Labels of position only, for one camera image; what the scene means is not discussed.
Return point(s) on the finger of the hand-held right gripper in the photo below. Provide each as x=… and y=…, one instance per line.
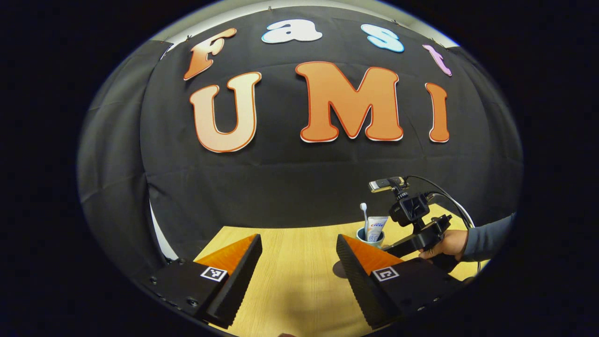
x=405, y=245

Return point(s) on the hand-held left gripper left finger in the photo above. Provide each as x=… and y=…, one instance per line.
x=241, y=281

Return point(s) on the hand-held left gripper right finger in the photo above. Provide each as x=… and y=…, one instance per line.
x=358, y=281

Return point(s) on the dark brown round coaster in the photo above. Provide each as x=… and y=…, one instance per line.
x=339, y=270

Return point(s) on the white toothpaste tube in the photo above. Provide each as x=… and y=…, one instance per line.
x=376, y=227

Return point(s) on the white toothbrush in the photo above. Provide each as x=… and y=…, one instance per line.
x=365, y=220

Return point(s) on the wooden desktop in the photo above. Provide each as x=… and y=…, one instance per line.
x=299, y=281

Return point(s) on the black backdrop cloth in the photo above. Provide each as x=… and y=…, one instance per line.
x=281, y=187

